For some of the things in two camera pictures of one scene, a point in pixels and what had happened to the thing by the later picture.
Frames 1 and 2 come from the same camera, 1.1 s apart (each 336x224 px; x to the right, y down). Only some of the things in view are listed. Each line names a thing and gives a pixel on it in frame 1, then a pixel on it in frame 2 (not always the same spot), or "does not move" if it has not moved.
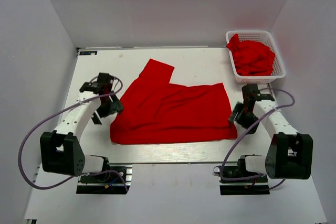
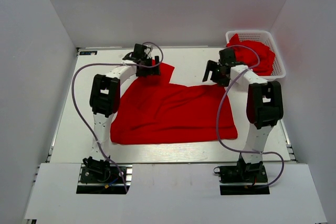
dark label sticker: x=87 y=52 does not move
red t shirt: x=150 y=109 does not move
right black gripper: x=238 y=108 to x=212 y=65
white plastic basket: x=278 y=70 does not move
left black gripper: x=115 y=106 to x=150 y=71
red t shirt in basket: x=251 y=57 does not move
